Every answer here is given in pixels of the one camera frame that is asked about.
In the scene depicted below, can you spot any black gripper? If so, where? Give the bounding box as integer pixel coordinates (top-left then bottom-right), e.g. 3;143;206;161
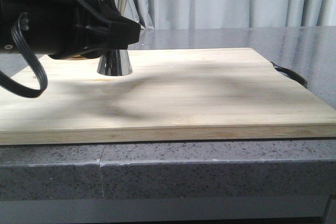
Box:
1;0;140;59

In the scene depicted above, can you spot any steel hourglass jigger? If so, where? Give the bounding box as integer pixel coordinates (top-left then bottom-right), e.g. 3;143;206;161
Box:
97;0;132;76

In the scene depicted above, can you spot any light wooden cutting board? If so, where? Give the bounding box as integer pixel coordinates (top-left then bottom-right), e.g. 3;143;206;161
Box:
1;48;335;145

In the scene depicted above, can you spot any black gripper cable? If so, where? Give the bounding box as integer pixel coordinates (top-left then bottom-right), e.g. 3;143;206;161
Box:
0;12;48;99

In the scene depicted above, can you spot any black cutting board handle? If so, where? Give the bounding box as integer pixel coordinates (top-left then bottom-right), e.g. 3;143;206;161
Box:
271;61;308;88

